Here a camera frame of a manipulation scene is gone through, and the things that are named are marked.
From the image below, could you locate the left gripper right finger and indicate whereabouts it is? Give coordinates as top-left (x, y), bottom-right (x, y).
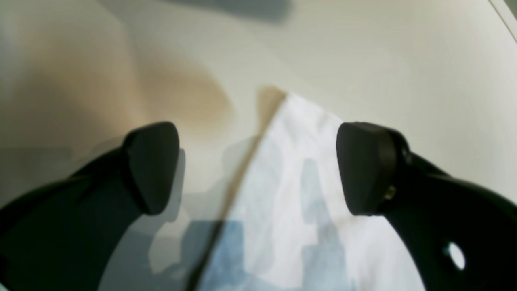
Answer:
top-left (336, 122), bottom-right (517, 291)

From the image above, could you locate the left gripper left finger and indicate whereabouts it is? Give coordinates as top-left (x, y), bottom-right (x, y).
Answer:
top-left (0, 122), bottom-right (180, 291)

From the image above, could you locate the white T-shirt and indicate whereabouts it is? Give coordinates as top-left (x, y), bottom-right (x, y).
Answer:
top-left (149, 93), bottom-right (424, 291)

